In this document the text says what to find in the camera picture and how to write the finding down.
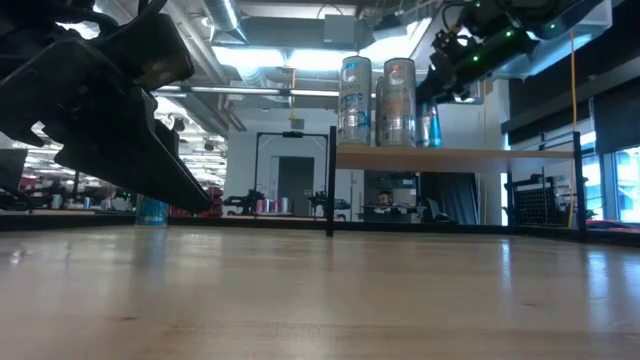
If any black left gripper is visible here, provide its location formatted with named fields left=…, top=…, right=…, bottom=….
left=0, top=13, right=214, bottom=214

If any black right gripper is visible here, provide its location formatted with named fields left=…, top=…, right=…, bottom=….
left=417, top=4, right=531, bottom=106

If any blue silver Red Bull can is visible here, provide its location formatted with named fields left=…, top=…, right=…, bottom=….
left=135, top=195, right=170, bottom=229
left=417, top=98, right=444, bottom=149

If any orange print Celsius can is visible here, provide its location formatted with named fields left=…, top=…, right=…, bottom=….
left=382, top=57, right=417, bottom=148

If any blue print Celsius can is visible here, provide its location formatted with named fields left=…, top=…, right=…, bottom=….
left=338, top=55, right=373, bottom=147

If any wooden shelf with black legs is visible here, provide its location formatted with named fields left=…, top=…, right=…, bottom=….
left=324, top=125, right=589, bottom=245

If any black curtain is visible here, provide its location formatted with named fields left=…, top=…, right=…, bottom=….
left=422, top=172, right=480, bottom=226

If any black office chair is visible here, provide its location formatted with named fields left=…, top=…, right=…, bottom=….
left=427, top=198, right=455, bottom=224

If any background desk with equipment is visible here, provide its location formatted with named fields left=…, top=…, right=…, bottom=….
left=360, top=203, right=422, bottom=224

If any black pegboard cart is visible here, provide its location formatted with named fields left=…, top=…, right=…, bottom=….
left=504, top=173, right=564, bottom=227

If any black monitor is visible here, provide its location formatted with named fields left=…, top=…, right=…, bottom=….
left=0, top=148, right=29, bottom=196

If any interior door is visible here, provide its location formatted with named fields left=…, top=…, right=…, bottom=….
left=277, top=156, right=315, bottom=217

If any black window blind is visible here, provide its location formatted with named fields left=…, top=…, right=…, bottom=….
left=593, top=94, right=640, bottom=154

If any red floor mat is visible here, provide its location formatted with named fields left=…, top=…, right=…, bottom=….
left=585, top=218, right=640, bottom=234

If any black stand frame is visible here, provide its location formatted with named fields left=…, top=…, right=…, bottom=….
left=253, top=130, right=330, bottom=217

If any black metal table frame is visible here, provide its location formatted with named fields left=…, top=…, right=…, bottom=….
left=0, top=209, right=640, bottom=247

